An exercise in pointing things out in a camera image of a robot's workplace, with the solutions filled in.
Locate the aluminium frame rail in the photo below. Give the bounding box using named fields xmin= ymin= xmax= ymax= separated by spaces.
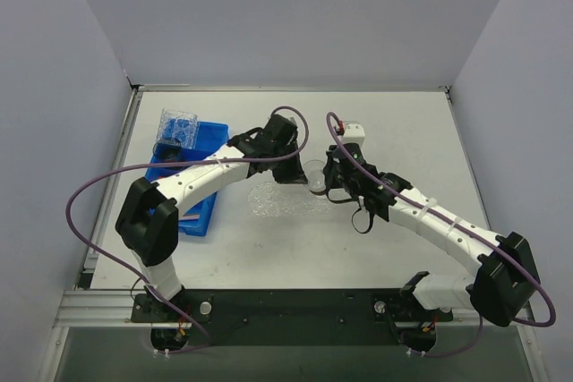
xmin=53 ymin=288 xmax=149 ymax=328

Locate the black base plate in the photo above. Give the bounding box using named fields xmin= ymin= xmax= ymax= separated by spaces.
xmin=130 ymin=288 xmax=454 ymax=348

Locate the clear cup brown base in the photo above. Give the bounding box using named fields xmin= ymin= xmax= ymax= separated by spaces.
xmin=303 ymin=159 xmax=326 ymax=196

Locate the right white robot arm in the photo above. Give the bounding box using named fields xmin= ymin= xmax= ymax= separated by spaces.
xmin=324 ymin=143 xmax=539 ymax=327

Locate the blue plastic bin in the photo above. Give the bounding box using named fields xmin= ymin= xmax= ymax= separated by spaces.
xmin=144 ymin=121 xmax=229 ymax=237

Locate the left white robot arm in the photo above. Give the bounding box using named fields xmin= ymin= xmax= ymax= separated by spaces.
xmin=115 ymin=113 xmax=307 ymax=321

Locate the clear textured oval tray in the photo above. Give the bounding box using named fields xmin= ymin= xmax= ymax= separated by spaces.
xmin=248 ymin=182 xmax=333 ymax=217

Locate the dark tinted cup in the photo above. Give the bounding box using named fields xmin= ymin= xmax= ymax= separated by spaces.
xmin=152 ymin=139 xmax=183 ymax=165

